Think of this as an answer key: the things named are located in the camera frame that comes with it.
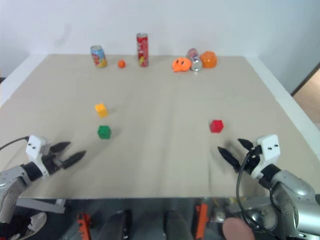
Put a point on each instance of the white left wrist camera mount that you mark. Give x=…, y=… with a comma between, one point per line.
x=35, y=147

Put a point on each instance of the small orange ball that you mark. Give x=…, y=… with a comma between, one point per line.
x=121, y=64

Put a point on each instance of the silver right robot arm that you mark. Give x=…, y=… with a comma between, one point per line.
x=295, y=195

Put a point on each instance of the green cube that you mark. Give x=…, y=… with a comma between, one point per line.
x=104, y=132

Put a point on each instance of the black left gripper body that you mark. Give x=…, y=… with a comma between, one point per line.
x=51, y=163

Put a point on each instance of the pink round disc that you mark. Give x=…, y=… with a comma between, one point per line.
x=237, y=228

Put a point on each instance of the brown wooden door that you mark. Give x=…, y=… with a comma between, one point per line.
x=308, y=95

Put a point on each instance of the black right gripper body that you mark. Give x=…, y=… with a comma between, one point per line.
x=253, y=160

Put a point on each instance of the white shoe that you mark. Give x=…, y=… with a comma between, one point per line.
x=37, y=222

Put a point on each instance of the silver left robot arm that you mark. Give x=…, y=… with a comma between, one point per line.
x=10, y=180

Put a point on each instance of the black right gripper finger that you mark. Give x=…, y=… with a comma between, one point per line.
x=230, y=158
x=246, y=144

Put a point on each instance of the short colourful drink can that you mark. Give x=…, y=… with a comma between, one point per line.
x=99, y=56

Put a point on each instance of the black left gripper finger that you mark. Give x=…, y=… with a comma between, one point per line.
x=73, y=159
x=61, y=146

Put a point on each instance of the orange black clamp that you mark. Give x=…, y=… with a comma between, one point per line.
x=202, y=220
x=84, y=226

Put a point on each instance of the yellow cube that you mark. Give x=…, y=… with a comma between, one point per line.
x=101, y=110

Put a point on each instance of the tall red drink can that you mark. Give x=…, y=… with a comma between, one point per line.
x=142, y=50

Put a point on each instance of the red cube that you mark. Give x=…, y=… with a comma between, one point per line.
x=216, y=126

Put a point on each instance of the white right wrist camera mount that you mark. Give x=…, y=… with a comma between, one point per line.
x=268, y=150

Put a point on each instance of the orange pumpkin face toy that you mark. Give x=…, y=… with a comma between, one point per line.
x=181, y=65

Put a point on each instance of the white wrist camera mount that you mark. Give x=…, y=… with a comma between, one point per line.
x=268, y=150
x=35, y=147

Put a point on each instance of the silver pink drink can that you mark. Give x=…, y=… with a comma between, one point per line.
x=195, y=61

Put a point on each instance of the grey metal bar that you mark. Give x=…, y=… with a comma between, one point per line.
x=40, y=205

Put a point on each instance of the beige table mat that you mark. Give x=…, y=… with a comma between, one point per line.
x=160, y=150

